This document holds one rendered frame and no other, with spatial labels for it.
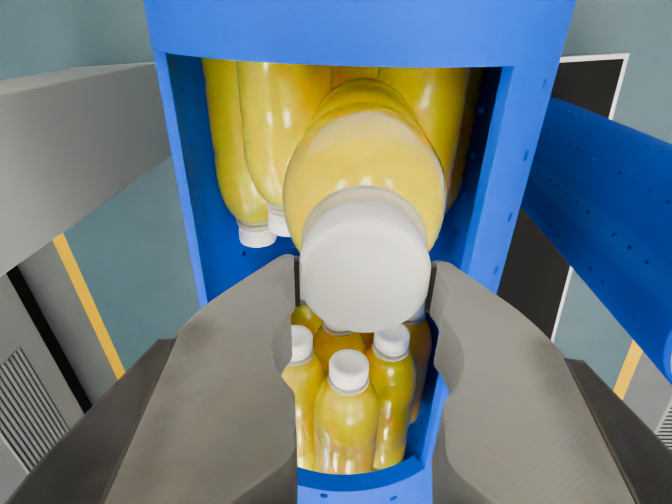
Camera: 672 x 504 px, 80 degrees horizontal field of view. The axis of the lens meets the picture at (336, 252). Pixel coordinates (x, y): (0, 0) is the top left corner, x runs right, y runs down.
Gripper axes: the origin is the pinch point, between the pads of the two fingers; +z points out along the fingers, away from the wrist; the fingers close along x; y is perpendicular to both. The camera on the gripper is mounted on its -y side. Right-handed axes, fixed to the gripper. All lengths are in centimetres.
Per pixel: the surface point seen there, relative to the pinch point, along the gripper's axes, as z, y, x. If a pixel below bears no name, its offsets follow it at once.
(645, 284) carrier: 38, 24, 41
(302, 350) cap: 20.6, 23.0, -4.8
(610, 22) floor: 132, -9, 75
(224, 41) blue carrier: 11.1, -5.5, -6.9
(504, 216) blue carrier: 14.4, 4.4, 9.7
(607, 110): 118, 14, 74
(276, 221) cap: 20.5, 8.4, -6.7
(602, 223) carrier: 52, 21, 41
